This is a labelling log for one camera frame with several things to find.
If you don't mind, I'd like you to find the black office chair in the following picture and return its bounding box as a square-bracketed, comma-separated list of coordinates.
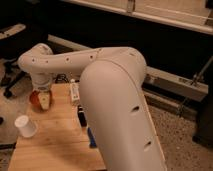
[0, 23, 33, 98]

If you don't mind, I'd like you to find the wooden bamboo board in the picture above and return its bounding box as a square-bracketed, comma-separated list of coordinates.
[8, 84, 105, 171]

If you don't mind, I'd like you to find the white ceramic cup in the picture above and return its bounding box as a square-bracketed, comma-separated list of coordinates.
[14, 115, 37, 138]

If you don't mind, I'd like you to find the white glue tube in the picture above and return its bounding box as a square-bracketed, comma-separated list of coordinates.
[70, 79, 80, 105]

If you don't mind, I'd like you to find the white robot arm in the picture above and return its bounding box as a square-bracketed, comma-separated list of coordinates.
[18, 43, 167, 171]

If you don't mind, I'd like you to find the blue sponge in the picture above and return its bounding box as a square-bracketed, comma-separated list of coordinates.
[87, 127, 97, 148]

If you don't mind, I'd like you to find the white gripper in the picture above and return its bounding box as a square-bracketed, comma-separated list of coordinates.
[31, 84, 54, 111]

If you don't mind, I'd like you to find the black cable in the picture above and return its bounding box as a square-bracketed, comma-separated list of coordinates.
[53, 73, 69, 84]

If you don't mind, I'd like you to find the red ceramic bowl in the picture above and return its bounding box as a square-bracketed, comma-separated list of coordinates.
[28, 89, 53, 110]

